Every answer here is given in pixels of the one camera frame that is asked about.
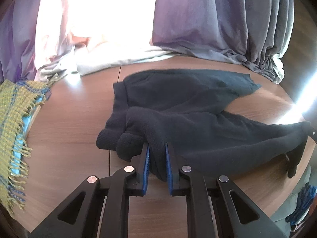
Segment blue clothing on chair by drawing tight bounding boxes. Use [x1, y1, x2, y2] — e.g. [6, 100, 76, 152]
[285, 183, 316, 226]

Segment pink sheer curtain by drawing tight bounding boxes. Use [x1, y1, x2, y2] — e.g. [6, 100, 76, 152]
[35, 0, 174, 82]

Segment yellow blue woven scarf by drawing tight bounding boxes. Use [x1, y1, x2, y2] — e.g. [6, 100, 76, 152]
[1, 80, 50, 214]

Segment dark navy knit pants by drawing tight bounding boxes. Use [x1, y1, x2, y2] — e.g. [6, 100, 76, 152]
[96, 69, 297, 181]

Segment purple grey curtain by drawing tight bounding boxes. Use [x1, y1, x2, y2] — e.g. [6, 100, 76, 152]
[1, 0, 294, 83]

